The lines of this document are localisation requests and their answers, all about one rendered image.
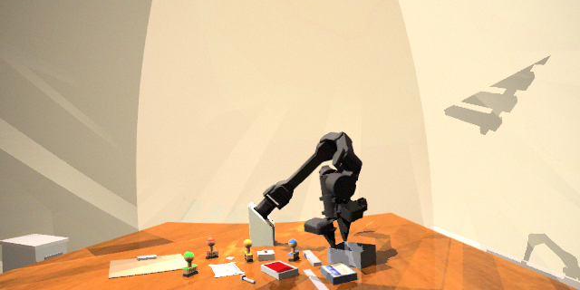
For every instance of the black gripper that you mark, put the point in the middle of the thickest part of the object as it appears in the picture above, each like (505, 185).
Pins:
(325, 226)

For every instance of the beige inspection card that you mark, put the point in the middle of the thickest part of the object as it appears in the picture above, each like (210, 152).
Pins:
(226, 270)

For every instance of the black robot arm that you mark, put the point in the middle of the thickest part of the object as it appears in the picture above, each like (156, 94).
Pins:
(340, 183)

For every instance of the white flat bar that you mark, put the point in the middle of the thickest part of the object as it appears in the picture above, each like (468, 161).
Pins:
(317, 282)

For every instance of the red-handled rubber stamp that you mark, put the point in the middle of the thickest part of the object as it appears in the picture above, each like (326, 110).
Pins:
(211, 253)

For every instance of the stamp pad tin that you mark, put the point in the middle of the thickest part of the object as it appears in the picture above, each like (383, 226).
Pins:
(338, 273)

